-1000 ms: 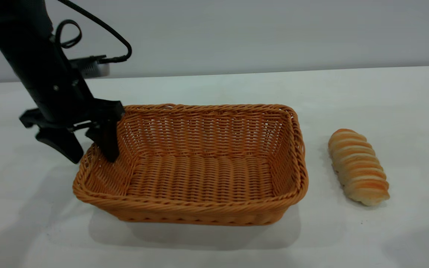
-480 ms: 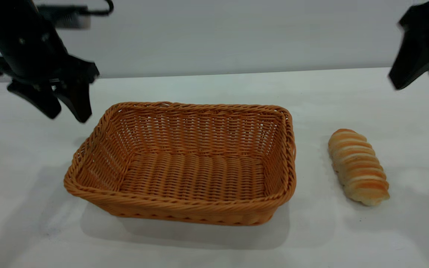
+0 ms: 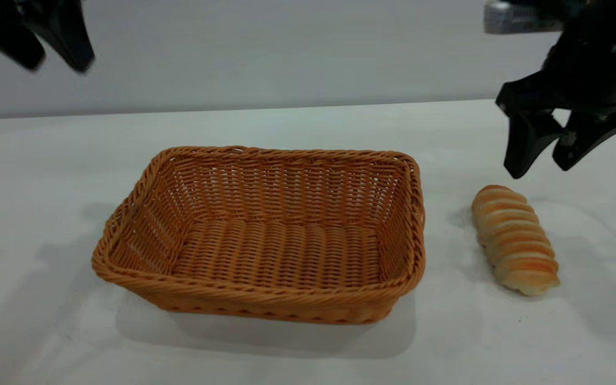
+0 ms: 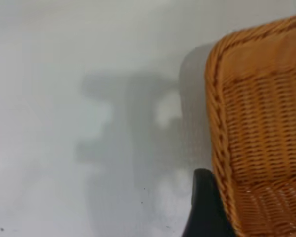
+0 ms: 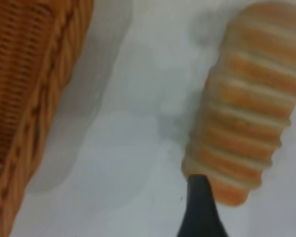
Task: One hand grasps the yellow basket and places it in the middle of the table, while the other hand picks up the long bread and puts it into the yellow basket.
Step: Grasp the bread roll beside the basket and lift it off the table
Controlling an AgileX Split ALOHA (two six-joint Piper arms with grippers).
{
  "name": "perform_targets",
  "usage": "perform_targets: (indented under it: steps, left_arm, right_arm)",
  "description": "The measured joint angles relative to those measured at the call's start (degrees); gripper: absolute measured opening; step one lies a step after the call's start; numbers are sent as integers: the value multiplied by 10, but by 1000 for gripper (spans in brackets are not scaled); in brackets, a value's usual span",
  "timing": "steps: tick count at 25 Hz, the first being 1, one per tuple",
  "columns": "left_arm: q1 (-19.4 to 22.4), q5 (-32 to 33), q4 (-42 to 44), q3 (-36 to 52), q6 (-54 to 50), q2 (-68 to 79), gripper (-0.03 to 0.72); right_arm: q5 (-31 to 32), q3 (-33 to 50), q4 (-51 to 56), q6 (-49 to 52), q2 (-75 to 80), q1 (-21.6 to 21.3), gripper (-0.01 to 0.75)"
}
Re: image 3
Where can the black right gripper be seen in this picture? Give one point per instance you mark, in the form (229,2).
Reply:
(591,64)

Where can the orange woven wicker basket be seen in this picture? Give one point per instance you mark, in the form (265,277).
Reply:
(265,251)

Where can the striped long bread roll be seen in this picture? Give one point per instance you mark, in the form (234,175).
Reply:
(514,240)

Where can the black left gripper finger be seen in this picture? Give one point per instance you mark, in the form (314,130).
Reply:
(6,32)
(64,32)

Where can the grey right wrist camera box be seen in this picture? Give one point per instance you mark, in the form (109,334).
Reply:
(519,17)

